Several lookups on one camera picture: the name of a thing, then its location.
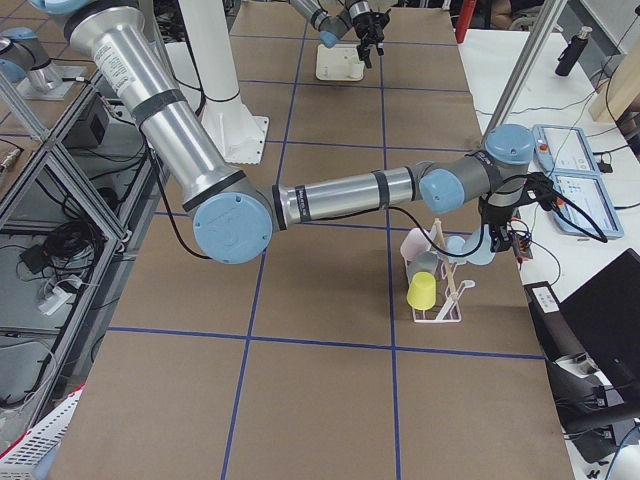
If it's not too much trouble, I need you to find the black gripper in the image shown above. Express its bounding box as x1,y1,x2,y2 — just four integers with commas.
478,196,517,253
352,0,388,69

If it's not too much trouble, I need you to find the light blue cup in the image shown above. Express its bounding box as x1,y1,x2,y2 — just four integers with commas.
461,224,495,266
445,235,466,255

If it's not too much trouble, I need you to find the grey plastic cup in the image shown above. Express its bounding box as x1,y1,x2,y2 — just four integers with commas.
406,251,439,282

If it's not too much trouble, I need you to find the pink plastic cup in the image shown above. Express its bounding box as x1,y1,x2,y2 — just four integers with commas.
400,228,431,262

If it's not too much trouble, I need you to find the yellow plastic cup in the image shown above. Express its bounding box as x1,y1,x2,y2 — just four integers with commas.
406,271,437,311

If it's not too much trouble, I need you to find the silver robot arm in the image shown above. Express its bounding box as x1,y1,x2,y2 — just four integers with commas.
37,1,535,264
289,0,390,68

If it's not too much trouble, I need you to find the pale green cup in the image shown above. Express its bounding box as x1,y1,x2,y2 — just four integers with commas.
347,58,365,81

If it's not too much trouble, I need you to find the cream plastic tray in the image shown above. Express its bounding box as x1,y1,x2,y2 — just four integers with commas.
315,44,359,82

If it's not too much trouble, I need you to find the lower teach pendant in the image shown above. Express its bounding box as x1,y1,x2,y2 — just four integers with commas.
550,170,624,239

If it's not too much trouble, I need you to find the teach pendant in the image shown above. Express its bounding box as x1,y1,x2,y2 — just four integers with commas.
550,170,624,239
532,124,599,173

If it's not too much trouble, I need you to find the red cylinder tube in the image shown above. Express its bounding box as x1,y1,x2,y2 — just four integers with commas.
455,0,476,44

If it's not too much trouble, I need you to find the upper teach pendant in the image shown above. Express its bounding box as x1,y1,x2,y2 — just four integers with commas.
532,124,599,173

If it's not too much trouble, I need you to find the black laptop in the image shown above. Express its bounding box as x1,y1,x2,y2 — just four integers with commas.
560,248,639,402

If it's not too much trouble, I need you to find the black bottle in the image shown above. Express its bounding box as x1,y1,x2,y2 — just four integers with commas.
554,26,593,77

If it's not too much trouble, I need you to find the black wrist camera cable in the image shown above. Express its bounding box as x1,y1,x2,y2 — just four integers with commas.
149,144,609,261

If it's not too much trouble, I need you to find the white wire cup rack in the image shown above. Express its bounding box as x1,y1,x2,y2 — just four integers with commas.
407,218,475,324

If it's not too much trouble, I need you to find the white pedestal column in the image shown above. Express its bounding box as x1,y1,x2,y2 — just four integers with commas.
179,0,269,165

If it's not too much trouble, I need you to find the aluminium frame post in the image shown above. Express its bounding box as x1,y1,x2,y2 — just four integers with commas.
482,0,567,142

